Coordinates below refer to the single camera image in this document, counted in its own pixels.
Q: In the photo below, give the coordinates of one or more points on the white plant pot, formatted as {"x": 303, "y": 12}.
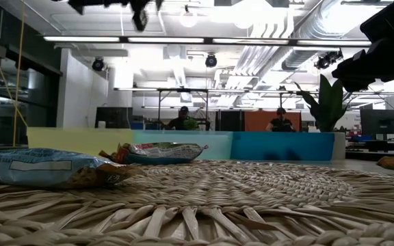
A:
{"x": 339, "y": 147}

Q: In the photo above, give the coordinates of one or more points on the blue plastic bin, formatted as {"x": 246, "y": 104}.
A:
{"x": 282, "y": 147}

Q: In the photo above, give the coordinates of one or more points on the long ceiling light strip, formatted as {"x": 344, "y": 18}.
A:
{"x": 91, "y": 39}

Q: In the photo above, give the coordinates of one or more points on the yellow translucent plastic bin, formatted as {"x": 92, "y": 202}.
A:
{"x": 74, "y": 141}

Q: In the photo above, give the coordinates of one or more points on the teal translucent plastic bin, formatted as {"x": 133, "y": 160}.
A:
{"x": 217, "y": 145}

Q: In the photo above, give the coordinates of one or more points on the white cup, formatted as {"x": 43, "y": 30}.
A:
{"x": 101, "y": 124}

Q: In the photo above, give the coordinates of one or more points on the green orange granola bar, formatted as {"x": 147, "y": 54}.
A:
{"x": 163, "y": 152}

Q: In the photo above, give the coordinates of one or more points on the person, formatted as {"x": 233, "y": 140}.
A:
{"x": 280, "y": 124}
{"x": 180, "y": 123}

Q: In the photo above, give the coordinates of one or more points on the dark desk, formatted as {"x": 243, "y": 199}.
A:
{"x": 381, "y": 153}

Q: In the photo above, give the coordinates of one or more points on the small green plant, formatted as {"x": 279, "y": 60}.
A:
{"x": 191, "y": 124}

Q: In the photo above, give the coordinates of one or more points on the round woven straw placemat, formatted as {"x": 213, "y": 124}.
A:
{"x": 217, "y": 205}

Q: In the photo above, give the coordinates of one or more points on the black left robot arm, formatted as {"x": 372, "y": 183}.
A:
{"x": 91, "y": 4}

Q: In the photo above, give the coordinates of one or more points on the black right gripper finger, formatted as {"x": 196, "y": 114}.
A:
{"x": 357, "y": 77}

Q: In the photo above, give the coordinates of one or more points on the orange partition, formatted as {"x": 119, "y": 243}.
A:
{"x": 255, "y": 121}

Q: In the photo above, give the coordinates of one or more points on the black ceiling spot lamp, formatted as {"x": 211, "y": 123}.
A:
{"x": 98, "y": 65}
{"x": 211, "y": 61}
{"x": 323, "y": 62}

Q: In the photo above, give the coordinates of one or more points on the green leafy plant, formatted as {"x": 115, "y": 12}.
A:
{"x": 328, "y": 106}

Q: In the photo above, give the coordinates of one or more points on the black monitor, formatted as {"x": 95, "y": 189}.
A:
{"x": 380, "y": 121}

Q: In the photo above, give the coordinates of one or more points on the round ceiling lamp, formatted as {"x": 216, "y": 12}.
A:
{"x": 188, "y": 26}

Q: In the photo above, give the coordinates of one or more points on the blue white granola bar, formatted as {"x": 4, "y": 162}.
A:
{"x": 46, "y": 167}

